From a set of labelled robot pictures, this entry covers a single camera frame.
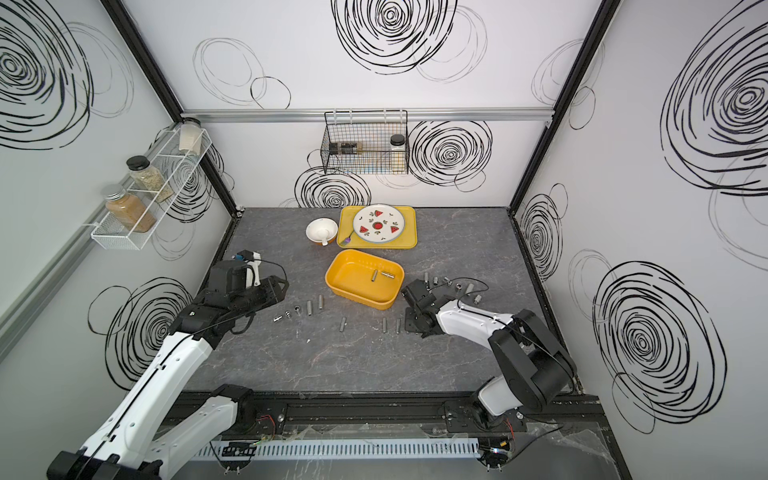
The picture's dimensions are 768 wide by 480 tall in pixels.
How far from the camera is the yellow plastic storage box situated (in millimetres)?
938

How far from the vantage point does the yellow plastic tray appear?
3.64 feet

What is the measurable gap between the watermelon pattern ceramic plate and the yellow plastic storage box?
A: 121 mm

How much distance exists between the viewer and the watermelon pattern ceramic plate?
1136 mm
